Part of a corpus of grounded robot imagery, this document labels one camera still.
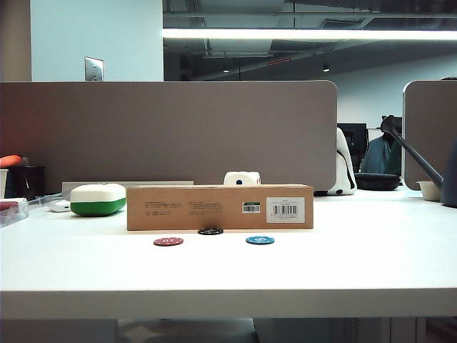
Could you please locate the narrow brown desk divider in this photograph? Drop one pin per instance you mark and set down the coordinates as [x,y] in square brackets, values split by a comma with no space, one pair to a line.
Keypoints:
[432,132]

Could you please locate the blue poker chip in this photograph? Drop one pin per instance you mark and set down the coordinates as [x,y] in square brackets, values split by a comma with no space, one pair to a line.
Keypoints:
[260,240]

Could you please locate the black cup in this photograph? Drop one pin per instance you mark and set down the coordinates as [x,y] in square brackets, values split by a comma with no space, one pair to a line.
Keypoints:
[28,182]

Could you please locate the orange object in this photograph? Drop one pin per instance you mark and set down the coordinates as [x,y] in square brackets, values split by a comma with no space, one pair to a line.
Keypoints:
[10,160]

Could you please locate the small white earbuds case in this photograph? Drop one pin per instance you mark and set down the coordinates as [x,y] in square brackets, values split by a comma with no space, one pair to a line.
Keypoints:
[59,206]

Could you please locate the clear plastic stick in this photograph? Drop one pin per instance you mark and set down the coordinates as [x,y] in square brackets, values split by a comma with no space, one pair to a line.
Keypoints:
[45,198]

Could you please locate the metal wall plate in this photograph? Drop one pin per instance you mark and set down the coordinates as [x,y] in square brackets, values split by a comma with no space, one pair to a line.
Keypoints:
[94,68]

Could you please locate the white and green case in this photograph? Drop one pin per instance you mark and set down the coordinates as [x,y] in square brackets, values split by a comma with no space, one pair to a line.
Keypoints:
[97,202]

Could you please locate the black bowl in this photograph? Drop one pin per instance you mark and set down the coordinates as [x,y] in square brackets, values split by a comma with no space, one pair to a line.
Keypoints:
[377,181]

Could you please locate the clear box with red chips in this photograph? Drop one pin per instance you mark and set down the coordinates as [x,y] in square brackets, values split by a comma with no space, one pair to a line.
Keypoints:
[13,211]

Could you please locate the white cup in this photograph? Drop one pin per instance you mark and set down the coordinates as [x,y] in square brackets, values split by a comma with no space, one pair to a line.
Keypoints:
[3,182]

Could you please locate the red poker chip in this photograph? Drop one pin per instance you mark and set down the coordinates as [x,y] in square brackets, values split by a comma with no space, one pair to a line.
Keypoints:
[168,242]

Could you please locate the brown cardboard box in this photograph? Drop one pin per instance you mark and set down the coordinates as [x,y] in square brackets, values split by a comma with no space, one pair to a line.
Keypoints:
[200,211]

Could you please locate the black monitor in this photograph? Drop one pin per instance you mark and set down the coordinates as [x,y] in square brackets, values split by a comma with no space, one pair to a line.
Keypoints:
[354,132]

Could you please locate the black poker chip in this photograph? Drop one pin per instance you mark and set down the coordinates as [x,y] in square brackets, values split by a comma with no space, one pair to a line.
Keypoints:
[210,231]

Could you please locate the wide brown desk divider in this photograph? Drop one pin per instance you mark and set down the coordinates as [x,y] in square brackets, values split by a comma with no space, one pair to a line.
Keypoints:
[171,132]

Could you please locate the white die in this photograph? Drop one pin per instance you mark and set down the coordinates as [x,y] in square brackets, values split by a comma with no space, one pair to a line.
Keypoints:
[241,177]

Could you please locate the white and black plush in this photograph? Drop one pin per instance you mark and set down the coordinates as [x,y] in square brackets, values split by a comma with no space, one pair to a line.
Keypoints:
[345,171]

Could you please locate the ceiling light strip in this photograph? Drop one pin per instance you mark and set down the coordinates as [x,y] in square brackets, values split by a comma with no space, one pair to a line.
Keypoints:
[303,34]

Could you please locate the grey watering can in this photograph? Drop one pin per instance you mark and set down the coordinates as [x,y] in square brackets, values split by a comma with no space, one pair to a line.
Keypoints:
[451,182]

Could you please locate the teal jacket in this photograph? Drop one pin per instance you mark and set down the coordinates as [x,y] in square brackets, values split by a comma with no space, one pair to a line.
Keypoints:
[379,157]

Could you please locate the small white bowl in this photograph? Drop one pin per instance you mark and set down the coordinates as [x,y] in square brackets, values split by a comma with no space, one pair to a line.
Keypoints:
[429,191]

